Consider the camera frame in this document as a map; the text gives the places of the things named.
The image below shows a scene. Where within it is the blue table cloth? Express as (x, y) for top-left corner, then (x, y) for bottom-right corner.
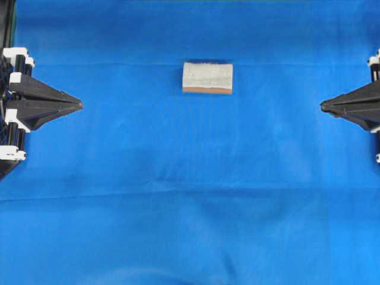
(1, 1), (379, 284)

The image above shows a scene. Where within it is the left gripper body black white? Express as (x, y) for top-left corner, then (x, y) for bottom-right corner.
(1, 47), (35, 179)

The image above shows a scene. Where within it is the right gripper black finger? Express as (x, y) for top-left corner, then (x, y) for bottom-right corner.
(321, 106), (379, 133)
(320, 80), (379, 109)

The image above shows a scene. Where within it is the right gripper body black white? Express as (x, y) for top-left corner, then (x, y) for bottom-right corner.
(368, 49), (379, 163)

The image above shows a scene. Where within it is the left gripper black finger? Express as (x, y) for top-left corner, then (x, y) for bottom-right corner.
(9, 72), (82, 105)
(5, 102), (83, 132)

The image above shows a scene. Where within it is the grey and orange sponge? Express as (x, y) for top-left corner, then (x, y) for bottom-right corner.
(182, 62), (233, 94)

